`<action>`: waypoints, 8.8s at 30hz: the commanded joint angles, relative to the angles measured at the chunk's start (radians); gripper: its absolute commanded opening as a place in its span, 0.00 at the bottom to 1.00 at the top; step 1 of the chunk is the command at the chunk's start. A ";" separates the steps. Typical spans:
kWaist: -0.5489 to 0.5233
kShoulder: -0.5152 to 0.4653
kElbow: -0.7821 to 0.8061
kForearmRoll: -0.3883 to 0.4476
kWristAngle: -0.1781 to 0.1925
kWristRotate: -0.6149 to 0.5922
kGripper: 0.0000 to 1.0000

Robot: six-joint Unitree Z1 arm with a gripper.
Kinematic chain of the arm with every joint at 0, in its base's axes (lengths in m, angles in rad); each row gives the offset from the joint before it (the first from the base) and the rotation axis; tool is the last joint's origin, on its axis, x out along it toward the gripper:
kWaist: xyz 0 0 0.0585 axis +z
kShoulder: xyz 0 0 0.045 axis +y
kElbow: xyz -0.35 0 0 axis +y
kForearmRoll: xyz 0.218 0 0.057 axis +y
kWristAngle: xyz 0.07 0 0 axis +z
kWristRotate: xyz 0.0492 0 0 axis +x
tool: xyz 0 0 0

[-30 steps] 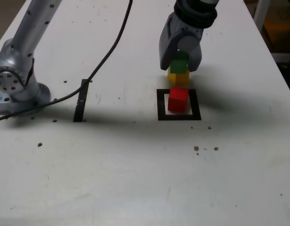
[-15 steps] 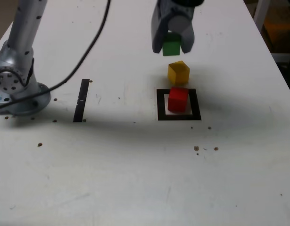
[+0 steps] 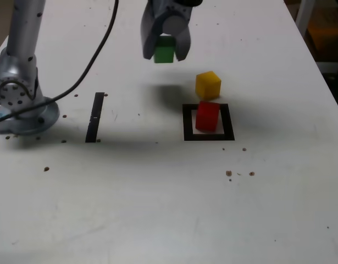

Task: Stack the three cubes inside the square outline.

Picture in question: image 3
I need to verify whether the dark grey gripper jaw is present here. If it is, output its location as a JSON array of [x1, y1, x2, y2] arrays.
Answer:
[[140, 9, 163, 60]]

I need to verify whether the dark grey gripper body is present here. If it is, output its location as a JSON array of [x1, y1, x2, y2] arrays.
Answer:
[[145, 0, 190, 20]]

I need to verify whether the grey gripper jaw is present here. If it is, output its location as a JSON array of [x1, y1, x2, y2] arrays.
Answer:
[[162, 13, 191, 62]]

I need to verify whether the green cube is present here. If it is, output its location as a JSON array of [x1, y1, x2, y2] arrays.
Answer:
[[153, 34, 177, 64]]

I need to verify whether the yellow cube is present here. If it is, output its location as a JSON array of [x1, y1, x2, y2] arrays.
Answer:
[[195, 70, 222, 100]]

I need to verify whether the red cube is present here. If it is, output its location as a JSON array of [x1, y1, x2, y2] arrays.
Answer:
[[195, 100, 221, 132]]

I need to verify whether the black tape square outline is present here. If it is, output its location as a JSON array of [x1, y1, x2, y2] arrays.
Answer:
[[182, 103, 235, 141]]

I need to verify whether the black tape strip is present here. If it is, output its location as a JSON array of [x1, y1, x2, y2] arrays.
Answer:
[[85, 92, 106, 143]]

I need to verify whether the black cable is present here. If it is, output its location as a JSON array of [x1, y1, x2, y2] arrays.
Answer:
[[0, 0, 120, 124]]

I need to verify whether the white furniture frame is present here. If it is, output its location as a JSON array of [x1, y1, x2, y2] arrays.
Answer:
[[294, 0, 338, 75]]

